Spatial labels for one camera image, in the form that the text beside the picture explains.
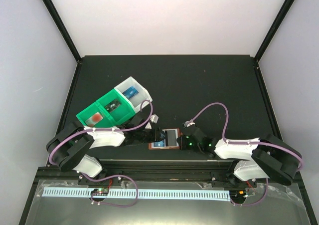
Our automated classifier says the brown leather card holder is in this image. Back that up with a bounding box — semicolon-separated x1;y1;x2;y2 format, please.
148;129;180;150

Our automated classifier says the blue card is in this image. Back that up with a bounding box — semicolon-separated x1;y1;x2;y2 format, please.
123;86;139;99
152;140;166;148

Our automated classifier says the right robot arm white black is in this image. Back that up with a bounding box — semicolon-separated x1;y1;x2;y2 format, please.
176;125;302;187

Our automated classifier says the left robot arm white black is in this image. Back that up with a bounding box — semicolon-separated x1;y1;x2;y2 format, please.
46;114;167;185

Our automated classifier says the black card in green bin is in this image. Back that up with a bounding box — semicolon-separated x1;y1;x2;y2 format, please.
104;99;121;113

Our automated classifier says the blue card in white bin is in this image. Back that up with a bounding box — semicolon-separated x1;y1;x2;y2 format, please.
123;86;139;99

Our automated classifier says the red white card in bin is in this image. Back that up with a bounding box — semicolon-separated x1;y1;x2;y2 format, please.
85;112;103;127

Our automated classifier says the green bin near white bin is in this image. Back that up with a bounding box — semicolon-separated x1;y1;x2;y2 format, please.
96;89;135;125

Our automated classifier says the white plastic bin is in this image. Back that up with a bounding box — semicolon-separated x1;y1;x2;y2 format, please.
114;76;153;113

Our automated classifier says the green bin at end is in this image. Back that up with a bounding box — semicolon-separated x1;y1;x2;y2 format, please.
76;102;113;128

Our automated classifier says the small circuit board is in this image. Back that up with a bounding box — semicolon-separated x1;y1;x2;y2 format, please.
91;188;109;197

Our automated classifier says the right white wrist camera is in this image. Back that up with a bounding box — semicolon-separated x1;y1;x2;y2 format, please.
183;120;195;128

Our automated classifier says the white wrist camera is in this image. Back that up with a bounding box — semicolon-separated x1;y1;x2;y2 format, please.
145;114;159;130
183;120;195;128

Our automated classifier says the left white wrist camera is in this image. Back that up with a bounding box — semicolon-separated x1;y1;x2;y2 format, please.
145;114;159;130

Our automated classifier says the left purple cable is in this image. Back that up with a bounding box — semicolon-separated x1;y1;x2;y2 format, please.
48;100;154;166

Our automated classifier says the black aluminium front rail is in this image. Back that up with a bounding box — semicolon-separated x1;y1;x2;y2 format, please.
47;160;275;188

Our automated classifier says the white slotted cable duct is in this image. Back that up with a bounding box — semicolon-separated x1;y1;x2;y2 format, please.
42;187;230;202

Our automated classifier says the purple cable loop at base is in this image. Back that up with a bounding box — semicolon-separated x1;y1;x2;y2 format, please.
82;174;142;207

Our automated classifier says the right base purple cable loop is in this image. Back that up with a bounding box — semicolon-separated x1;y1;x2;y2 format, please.
230;177;270;208

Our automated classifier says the right black frame post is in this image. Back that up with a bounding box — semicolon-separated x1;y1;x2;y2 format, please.
254;0;295;62

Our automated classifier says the black frame post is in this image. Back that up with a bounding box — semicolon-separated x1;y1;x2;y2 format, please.
42;0;81;62
254;0;295;62

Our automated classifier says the left black frame post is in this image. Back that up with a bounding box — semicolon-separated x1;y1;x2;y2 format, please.
42;0;81;62

